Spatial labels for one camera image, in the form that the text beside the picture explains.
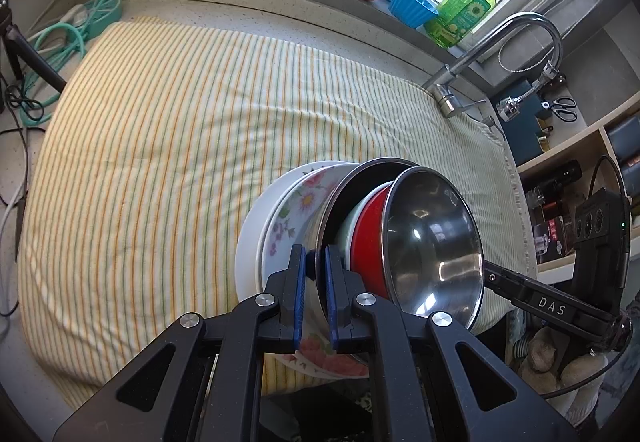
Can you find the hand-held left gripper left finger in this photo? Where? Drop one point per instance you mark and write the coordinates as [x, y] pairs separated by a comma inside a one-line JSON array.
[[299, 302]]

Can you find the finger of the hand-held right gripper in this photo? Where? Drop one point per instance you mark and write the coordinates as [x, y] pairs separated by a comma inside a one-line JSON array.
[[505, 283]]

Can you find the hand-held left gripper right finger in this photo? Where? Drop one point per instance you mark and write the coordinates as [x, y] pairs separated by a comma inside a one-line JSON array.
[[331, 302]]

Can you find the light green bowl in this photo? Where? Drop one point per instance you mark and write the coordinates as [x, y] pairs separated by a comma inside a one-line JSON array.
[[347, 229]]

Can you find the white plate pink blossom print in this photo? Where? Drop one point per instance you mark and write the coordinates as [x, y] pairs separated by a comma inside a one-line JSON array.
[[247, 242]]

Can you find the white plate rose print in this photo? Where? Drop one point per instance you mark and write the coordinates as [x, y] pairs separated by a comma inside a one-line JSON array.
[[300, 212]]

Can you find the large steel bowl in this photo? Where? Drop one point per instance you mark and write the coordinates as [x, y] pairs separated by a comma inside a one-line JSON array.
[[357, 182]]

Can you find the person's right hand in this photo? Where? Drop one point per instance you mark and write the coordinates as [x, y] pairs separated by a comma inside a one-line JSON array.
[[542, 352]]

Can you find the red label box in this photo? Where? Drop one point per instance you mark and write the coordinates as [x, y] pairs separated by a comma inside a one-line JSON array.
[[550, 237]]

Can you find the black bottle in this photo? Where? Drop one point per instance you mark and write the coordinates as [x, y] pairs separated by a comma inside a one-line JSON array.
[[560, 177]]

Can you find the wooden shelf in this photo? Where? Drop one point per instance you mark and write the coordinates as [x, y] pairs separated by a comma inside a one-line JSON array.
[[570, 147]]

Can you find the dark blue box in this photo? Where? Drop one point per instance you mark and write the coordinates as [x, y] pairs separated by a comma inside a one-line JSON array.
[[522, 132]]

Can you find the scissors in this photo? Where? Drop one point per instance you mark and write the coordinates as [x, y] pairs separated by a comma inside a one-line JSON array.
[[565, 109]]

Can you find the chrome faucet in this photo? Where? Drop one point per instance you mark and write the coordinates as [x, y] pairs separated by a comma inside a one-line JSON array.
[[447, 99]]

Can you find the striped yellow cloth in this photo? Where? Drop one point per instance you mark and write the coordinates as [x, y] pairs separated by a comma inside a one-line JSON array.
[[175, 147]]

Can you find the green dish soap bottle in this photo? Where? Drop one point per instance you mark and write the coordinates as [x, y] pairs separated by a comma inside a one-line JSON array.
[[460, 12]]

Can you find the blue ribbed cup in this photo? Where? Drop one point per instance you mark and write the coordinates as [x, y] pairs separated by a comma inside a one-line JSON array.
[[412, 4]]

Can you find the teal power strip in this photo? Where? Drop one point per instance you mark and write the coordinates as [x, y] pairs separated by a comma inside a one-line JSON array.
[[107, 14]]

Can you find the black tripod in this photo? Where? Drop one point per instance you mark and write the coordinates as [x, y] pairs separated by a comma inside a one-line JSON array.
[[35, 62]]

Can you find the white power plug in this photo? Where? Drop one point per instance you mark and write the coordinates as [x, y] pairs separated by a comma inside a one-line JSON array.
[[74, 14]]

